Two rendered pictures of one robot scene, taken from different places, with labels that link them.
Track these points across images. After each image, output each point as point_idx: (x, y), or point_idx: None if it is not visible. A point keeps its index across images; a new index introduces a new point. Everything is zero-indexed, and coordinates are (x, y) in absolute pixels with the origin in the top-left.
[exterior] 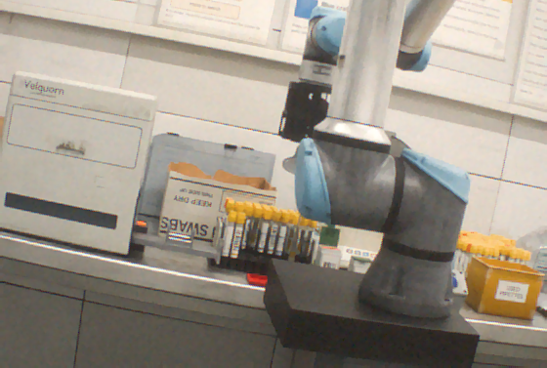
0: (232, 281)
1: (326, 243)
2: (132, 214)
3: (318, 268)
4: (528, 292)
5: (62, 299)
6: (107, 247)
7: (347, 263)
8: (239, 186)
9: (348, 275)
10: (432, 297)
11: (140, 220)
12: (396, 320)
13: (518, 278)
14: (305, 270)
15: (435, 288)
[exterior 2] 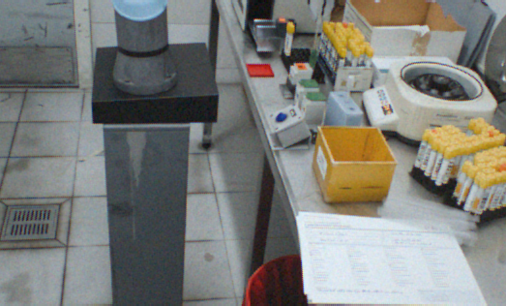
0: (245, 61)
1: (311, 64)
2: (245, 7)
3: (199, 55)
4: (326, 171)
5: None
6: (241, 24)
7: (364, 97)
8: (362, 17)
9: (195, 64)
10: (114, 72)
11: (289, 18)
12: (100, 74)
13: (324, 152)
14: (187, 50)
15: (116, 67)
